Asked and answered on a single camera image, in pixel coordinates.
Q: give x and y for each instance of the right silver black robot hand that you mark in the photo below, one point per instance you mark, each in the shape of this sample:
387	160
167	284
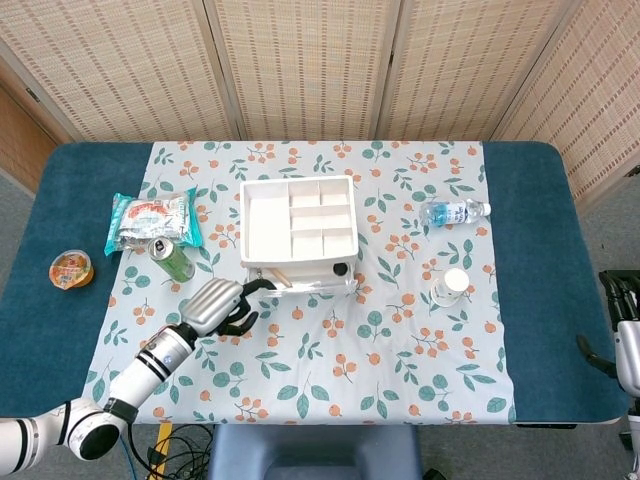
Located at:
629	350

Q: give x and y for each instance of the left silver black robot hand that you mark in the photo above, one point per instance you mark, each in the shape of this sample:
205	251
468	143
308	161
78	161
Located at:
212	305

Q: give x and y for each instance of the small wooden stick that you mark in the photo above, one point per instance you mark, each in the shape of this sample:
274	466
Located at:
281	277

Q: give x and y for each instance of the clear drawer with stick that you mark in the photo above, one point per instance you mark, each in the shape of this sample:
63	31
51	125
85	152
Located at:
312	288

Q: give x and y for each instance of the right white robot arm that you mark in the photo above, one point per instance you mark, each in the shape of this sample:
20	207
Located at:
632	425

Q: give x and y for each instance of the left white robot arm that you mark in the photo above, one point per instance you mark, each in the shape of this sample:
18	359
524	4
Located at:
145	365

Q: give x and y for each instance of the white drawer organizer box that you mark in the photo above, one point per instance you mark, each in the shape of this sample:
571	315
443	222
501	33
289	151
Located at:
270	225

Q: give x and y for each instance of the green drink can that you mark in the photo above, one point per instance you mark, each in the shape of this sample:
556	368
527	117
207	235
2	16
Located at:
175	262

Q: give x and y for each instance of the teal table cover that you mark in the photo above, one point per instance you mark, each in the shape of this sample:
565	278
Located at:
550	300

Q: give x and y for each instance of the teal snack bag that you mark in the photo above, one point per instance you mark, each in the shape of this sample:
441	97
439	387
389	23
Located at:
150	220

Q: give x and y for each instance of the round black cap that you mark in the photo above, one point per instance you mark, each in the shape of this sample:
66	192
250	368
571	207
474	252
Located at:
340	269

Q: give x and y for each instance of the orange jelly cup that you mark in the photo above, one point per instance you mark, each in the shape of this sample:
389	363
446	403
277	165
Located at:
71	270

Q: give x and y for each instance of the fruit print tablecloth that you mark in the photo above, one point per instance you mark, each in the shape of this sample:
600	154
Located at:
350	360

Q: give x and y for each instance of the blue grey padded seat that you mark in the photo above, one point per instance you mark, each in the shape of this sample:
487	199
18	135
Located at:
315	450

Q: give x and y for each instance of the clear plastic water bottle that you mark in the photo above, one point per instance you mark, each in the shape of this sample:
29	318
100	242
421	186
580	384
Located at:
450	213

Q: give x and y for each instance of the brown wooden door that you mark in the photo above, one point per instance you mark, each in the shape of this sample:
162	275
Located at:
20	145

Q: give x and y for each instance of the woven bamboo folding screen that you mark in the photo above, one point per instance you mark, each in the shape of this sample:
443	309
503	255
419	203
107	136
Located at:
310	70

